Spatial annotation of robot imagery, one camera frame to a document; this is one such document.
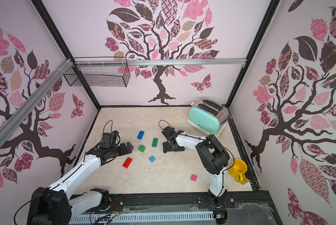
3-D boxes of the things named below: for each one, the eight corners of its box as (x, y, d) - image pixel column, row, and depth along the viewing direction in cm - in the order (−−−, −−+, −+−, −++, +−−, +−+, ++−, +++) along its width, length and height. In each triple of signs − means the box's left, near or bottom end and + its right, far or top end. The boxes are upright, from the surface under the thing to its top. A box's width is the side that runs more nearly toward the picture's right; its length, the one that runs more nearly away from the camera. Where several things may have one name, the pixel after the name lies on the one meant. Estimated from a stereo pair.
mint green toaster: (184, 127, 107) (186, 112, 94) (193, 111, 119) (196, 95, 105) (217, 141, 100) (225, 126, 86) (224, 122, 111) (231, 106, 98)
